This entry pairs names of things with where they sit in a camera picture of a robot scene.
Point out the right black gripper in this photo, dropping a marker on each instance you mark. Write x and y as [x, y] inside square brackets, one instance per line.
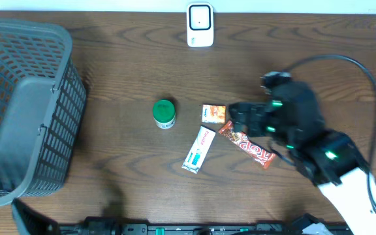
[259, 109]

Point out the red Top chocolate bar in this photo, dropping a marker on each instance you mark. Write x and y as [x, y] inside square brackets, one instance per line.
[255, 151]

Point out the small orange snack packet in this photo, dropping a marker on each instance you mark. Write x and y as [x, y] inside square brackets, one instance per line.
[213, 113]

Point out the white Panadol medicine box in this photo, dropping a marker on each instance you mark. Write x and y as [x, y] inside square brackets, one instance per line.
[199, 150]

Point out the green lid white jar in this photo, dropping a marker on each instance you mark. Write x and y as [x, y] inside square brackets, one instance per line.
[164, 114]

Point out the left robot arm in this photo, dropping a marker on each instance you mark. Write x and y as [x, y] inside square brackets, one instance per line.
[31, 222]

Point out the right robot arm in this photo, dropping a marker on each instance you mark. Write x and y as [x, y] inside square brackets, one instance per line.
[328, 158]

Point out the white barcode scanner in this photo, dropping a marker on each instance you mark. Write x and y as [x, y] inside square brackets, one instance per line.
[200, 25]

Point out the grey plastic mesh basket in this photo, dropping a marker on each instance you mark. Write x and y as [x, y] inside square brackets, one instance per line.
[42, 102]

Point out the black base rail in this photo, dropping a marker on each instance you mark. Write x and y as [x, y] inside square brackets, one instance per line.
[261, 228]

